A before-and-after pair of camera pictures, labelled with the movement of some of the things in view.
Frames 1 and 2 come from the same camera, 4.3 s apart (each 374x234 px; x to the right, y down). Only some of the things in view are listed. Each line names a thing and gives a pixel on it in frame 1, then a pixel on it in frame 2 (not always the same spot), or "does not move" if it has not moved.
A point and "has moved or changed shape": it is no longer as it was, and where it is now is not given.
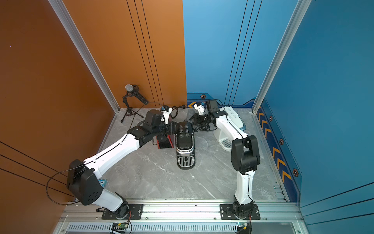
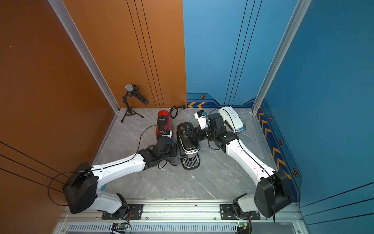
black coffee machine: [185, 146] has moved or changed shape
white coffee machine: [229, 127] does not move
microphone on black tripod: [132, 90] does not move
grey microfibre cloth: [189, 117] to [193, 133]
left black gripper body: [170, 128] to [173, 151]
